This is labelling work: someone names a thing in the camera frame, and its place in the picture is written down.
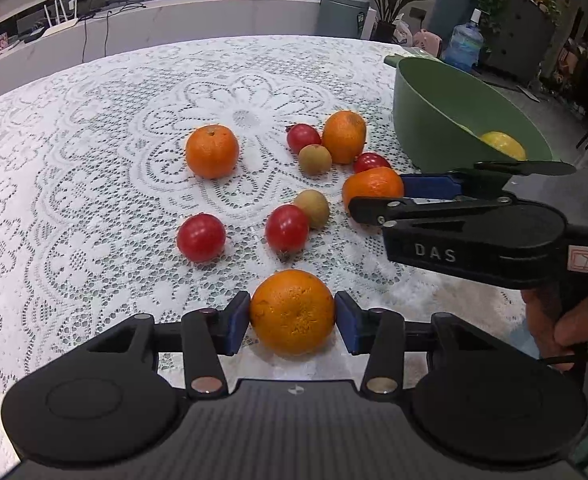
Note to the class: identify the white router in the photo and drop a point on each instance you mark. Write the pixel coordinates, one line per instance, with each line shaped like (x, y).
(61, 22)

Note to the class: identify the brown longan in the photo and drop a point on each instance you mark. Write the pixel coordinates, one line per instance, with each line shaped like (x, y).
(312, 207)
(315, 159)

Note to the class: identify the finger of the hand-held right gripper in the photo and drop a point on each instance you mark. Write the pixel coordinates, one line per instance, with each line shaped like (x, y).
(428, 186)
(373, 210)

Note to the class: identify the large rough orange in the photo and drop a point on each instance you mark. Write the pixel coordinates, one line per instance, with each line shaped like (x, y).
(292, 312)

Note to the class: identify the dark grey cabinet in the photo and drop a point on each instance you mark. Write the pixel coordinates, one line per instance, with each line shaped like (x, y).
(521, 40)

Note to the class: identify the white lace tablecloth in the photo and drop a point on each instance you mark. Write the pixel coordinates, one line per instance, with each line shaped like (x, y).
(99, 135)

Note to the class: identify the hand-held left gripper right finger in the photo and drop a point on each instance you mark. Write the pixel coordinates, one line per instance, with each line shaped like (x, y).
(347, 324)

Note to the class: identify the pink fan heater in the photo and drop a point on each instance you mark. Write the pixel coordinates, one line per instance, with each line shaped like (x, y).
(429, 41)

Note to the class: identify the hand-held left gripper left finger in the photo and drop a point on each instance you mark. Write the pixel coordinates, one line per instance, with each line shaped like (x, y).
(238, 324)

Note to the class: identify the person's right hand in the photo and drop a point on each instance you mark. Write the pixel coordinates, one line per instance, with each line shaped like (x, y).
(541, 325)

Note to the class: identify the potted plant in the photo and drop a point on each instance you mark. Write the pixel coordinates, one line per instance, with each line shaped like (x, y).
(386, 5)

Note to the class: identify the white plastic bag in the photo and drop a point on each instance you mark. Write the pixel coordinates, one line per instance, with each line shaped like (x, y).
(402, 30)

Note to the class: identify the red tomato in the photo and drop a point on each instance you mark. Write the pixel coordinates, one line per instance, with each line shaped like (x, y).
(303, 137)
(287, 228)
(201, 237)
(371, 161)

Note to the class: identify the grey trash bin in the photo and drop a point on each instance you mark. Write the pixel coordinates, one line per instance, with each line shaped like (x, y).
(341, 15)

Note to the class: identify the blue water bottle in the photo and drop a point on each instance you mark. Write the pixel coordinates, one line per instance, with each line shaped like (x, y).
(466, 45)

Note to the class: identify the green bowl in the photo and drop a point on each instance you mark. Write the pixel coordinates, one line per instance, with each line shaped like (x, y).
(423, 110)

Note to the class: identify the white low cabinet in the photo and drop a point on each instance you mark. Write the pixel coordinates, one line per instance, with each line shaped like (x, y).
(174, 22)

